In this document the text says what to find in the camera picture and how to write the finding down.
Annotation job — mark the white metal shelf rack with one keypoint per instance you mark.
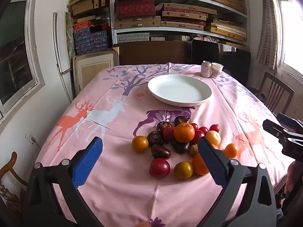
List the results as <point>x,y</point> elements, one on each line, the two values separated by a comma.
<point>113,16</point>

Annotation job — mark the pink cloth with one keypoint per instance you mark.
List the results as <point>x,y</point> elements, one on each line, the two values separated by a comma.
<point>206,38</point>

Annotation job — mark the brown slatted wooden chair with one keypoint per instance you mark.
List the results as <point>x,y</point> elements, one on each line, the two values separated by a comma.
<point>275,92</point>

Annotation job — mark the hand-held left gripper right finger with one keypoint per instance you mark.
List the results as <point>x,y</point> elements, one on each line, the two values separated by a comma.
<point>211,163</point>

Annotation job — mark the black screen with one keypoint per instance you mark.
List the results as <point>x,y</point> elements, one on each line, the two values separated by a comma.
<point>236,61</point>

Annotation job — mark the white-framed window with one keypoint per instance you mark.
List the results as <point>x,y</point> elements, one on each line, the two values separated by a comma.
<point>16,52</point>

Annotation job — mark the marbled panel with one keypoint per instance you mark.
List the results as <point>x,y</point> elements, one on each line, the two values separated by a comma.
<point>69,33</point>

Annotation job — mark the beige framed panel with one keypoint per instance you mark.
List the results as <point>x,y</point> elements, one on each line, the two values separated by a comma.
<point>93,66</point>

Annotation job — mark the white oval plate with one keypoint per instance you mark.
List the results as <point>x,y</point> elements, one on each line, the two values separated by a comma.
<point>179,89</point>

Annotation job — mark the yellow-green small mandarin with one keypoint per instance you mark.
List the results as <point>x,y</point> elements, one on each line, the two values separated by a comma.
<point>183,170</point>

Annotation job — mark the greenish small mandarin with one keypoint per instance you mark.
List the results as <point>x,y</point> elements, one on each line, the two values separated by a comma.
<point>193,150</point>

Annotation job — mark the yellow-orange small mandarin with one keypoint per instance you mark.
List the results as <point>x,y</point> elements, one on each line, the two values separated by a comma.
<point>213,138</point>

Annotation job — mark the white leaning board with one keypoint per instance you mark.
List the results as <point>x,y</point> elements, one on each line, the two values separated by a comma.
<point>59,42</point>

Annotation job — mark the orange patterned box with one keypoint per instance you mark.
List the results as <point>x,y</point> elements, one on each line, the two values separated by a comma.
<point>81,25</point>

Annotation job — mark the brown wooden board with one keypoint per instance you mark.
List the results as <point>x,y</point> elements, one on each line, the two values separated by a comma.
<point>151,53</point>

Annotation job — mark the small orange mandarin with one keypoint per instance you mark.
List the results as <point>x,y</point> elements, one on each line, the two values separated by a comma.
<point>198,165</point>
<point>230,150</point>
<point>140,143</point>

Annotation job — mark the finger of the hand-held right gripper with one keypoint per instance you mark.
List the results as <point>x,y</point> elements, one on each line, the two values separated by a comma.
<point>274,128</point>
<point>290,121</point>

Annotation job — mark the red cherry tomato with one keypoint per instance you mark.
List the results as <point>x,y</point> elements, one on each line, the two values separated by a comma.
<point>194,126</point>
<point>214,128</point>
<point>197,136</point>
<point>168,133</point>
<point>203,130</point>

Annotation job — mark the large orange mandarin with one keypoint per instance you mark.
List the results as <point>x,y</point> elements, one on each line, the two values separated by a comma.
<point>184,132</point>

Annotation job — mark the large red tomato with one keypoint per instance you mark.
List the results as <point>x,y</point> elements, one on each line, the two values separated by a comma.
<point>159,167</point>

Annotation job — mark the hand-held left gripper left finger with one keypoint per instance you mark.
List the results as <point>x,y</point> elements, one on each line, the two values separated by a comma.
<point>88,163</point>

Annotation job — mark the pink deer-print tablecloth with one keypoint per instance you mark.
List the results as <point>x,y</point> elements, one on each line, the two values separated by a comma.
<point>118,189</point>

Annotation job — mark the white wall socket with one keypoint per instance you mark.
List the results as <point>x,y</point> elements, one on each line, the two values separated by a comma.
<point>30,137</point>

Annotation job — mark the dark water chestnut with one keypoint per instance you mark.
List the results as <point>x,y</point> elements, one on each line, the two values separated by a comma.
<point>182,120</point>
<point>164,125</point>
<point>180,146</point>
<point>155,138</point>
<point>161,151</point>

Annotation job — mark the white drink can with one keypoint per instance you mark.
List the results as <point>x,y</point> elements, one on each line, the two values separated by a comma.
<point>206,69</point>

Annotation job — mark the stack of patterned flat boxes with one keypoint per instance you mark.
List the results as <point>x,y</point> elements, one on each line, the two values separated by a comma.
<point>139,9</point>

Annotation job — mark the carved wooden chair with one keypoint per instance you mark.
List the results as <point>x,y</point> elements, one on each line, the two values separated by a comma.
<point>9,170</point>

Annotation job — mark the beige checked curtain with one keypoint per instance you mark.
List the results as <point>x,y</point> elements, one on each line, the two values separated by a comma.
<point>267,28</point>

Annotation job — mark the white paper cup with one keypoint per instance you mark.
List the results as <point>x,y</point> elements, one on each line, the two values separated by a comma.
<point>216,70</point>

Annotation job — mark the stack of blue floral boxes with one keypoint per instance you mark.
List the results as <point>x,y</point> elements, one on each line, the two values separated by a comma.
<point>91,40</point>

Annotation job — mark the bright window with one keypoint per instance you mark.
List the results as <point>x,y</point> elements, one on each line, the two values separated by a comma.
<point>291,28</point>

